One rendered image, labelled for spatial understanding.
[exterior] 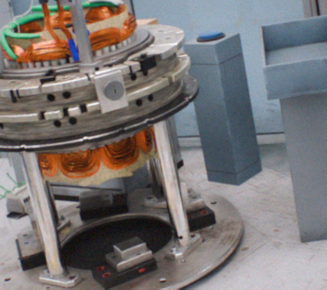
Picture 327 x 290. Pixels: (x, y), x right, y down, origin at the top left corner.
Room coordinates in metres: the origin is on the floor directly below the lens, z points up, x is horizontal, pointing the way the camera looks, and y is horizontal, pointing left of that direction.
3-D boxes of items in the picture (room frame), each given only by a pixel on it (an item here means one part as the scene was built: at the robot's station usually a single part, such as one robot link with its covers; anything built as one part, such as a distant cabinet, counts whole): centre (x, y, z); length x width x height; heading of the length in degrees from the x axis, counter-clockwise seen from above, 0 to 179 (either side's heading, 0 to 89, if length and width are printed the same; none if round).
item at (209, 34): (1.37, -0.11, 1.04); 0.04 x 0.04 x 0.01
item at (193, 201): (1.19, -0.01, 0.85); 0.06 x 0.04 x 0.05; 16
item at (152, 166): (1.26, 0.03, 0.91); 0.02 x 0.02 x 0.21
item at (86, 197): (1.28, 0.13, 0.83); 0.05 x 0.04 x 0.02; 88
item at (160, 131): (1.08, 0.00, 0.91); 0.02 x 0.02 x 0.21
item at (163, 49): (1.16, 0.11, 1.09); 0.32 x 0.32 x 0.01
